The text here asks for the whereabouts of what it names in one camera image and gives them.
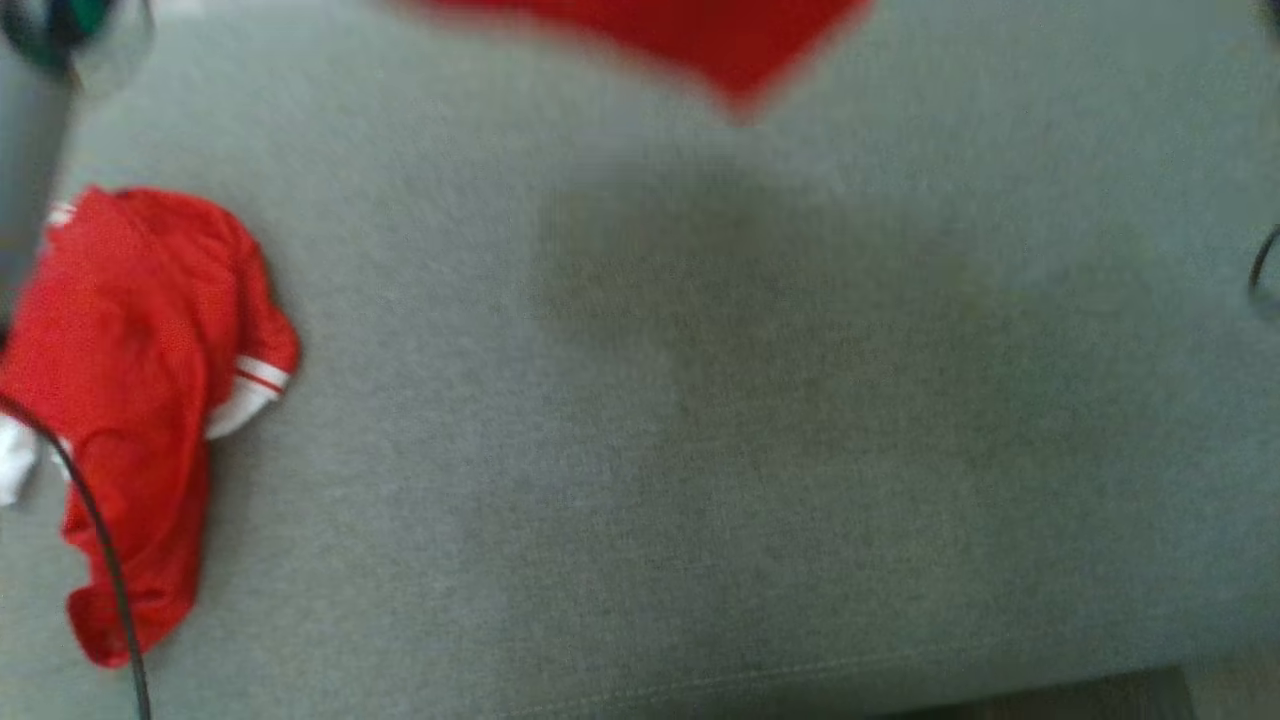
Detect red shorts white stripe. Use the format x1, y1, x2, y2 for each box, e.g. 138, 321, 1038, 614
400, 0, 876, 121

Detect red shirt white sleeves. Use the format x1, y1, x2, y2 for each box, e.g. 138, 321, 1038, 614
0, 185, 301, 669

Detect grey fabric sofa seat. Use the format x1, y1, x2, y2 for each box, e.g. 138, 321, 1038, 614
0, 0, 1280, 720

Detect left black cable blue connector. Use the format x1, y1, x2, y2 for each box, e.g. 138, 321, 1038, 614
0, 395, 153, 720

